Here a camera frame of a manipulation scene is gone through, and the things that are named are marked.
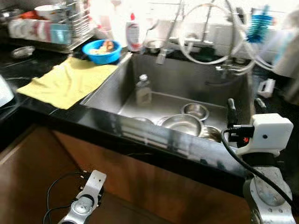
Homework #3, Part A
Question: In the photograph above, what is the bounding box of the small steel bowl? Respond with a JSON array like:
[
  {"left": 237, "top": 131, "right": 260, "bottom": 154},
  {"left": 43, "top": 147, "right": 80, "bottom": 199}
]
[{"left": 181, "top": 103, "right": 210, "bottom": 121}]

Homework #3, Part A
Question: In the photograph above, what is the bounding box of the large steel bowl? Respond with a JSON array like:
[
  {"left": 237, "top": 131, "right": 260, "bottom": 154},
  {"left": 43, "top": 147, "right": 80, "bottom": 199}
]
[{"left": 158, "top": 114, "right": 204, "bottom": 137}]

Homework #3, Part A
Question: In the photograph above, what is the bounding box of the red kitchen item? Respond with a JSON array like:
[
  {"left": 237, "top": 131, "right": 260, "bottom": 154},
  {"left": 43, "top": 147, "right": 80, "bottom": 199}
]
[{"left": 21, "top": 10, "right": 36, "bottom": 20}]

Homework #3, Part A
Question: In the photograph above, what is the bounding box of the white plastic clip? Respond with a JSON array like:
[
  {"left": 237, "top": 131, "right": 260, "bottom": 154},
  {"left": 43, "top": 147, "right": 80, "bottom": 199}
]
[{"left": 257, "top": 78, "right": 277, "bottom": 99}]

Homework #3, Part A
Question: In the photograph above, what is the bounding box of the stainless steel sink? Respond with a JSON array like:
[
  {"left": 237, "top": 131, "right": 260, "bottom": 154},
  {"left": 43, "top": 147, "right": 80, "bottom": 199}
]
[{"left": 82, "top": 50, "right": 256, "bottom": 157}]

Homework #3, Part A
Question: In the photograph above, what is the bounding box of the dark green sponge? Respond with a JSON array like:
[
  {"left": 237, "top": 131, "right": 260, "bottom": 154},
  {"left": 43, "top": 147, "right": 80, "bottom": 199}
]
[{"left": 193, "top": 44, "right": 216, "bottom": 62}]

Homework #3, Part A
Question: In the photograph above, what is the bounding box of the beige waffle towel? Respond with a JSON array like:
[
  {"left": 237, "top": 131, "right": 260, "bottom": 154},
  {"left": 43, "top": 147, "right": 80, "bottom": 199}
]
[{"left": 273, "top": 12, "right": 299, "bottom": 78}]

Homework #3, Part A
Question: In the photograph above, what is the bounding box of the blue bottle brush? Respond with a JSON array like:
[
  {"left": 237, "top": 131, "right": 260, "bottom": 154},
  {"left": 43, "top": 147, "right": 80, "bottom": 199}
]
[{"left": 245, "top": 5, "right": 273, "bottom": 44}]

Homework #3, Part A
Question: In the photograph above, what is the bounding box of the steel pull-down faucet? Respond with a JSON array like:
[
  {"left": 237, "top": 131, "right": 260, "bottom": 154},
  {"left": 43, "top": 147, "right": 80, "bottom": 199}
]
[{"left": 156, "top": 0, "right": 244, "bottom": 67}]

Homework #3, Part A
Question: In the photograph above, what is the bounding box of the clear plastic bottle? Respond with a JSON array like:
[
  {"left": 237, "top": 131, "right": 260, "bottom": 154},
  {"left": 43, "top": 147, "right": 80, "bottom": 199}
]
[{"left": 135, "top": 74, "right": 153, "bottom": 106}]

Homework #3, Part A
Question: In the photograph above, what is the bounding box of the brown wooden cabinet door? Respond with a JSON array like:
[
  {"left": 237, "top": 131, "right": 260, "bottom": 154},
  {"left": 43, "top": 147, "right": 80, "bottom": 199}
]
[
  {"left": 0, "top": 124, "right": 81, "bottom": 224},
  {"left": 51, "top": 131, "right": 254, "bottom": 224}
]

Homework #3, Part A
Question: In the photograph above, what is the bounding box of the small steel cup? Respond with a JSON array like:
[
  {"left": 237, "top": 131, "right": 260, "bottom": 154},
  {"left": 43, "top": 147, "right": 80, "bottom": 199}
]
[{"left": 145, "top": 40, "right": 164, "bottom": 55}]

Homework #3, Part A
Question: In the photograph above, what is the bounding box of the white red-capped soap bottle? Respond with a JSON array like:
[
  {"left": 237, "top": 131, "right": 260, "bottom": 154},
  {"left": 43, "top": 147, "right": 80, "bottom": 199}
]
[{"left": 125, "top": 12, "right": 143, "bottom": 53}]

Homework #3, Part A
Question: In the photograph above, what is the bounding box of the orange brown scrub pad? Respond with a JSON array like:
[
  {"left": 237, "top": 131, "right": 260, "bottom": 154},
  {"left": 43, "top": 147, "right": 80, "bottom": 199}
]
[{"left": 103, "top": 40, "right": 115, "bottom": 52}]

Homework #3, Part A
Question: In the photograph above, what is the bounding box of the blue plastic bowl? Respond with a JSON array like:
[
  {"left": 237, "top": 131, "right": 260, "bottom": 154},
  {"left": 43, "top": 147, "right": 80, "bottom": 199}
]
[{"left": 82, "top": 39, "right": 122, "bottom": 65}]

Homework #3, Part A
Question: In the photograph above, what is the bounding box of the yellow cloth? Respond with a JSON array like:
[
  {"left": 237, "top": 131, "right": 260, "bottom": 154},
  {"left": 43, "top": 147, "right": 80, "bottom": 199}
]
[{"left": 16, "top": 57, "right": 118, "bottom": 111}]

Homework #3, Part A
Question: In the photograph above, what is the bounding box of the light blue cup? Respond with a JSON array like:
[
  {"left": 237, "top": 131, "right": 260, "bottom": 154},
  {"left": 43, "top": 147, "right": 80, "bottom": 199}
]
[{"left": 50, "top": 23, "right": 71, "bottom": 45}]

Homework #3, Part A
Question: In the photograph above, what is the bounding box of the white ceramic bowl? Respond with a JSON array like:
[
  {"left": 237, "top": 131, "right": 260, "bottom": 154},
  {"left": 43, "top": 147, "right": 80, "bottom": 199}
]
[{"left": 35, "top": 5, "right": 62, "bottom": 22}]

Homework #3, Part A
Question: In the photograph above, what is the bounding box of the small steel dish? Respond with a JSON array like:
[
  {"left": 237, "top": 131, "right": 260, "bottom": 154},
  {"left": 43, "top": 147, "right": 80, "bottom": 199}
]
[{"left": 10, "top": 46, "right": 36, "bottom": 59}]

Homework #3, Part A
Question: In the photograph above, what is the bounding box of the white appliance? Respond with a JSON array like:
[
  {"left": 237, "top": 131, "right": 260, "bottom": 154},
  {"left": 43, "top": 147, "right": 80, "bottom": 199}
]
[{"left": 0, "top": 75, "right": 15, "bottom": 111}]

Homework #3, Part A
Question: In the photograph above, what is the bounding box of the steel pot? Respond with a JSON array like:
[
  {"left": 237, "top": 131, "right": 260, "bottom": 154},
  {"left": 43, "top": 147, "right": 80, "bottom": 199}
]
[{"left": 0, "top": 7, "right": 24, "bottom": 24}]

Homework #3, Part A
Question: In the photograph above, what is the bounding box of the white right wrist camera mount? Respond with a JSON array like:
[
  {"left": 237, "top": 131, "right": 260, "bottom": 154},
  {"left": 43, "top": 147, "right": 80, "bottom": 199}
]
[{"left": 236, "top": 113, "right": 294, "bottom": 157}]

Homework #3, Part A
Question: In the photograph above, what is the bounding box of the white flexible hose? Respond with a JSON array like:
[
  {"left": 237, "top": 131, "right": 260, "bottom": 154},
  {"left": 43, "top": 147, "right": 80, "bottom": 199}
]
[{"left": 229, "top": 26, "right": 281, "bottom": 76}]

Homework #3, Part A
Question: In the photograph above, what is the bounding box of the steel wire dish rack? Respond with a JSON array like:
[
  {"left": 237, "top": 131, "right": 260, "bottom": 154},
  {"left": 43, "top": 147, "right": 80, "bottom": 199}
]
[{"left": 0, "top": 0, "right": 95, "bottom": 53}]

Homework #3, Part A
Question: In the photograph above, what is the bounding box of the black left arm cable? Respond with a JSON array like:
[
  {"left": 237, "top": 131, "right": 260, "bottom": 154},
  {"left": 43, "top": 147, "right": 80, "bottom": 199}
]
[{"left": 43, "top": 171, "right": 87, "bottom": 224}]

